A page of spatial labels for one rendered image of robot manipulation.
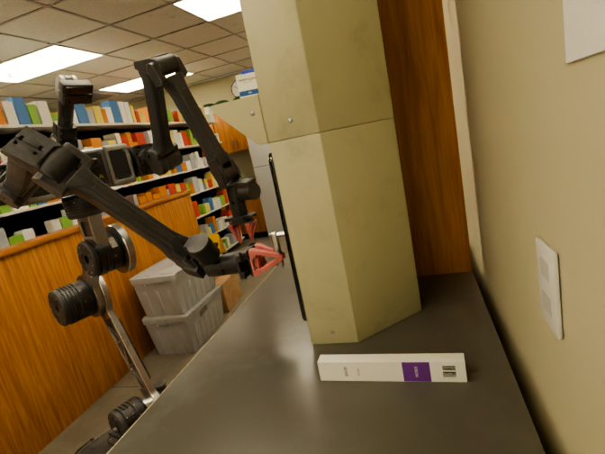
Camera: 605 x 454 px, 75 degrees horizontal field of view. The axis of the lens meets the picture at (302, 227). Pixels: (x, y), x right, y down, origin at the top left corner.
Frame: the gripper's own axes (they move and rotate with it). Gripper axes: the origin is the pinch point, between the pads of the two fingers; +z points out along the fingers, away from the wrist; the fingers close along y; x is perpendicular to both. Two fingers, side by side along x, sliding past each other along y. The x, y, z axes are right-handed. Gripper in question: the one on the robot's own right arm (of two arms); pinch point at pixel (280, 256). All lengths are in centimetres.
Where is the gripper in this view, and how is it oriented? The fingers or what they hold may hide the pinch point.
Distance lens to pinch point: 94.8
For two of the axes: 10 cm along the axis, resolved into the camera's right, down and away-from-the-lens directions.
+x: 2.2, 9.6, 2.0
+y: 2.7, -2.5, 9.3
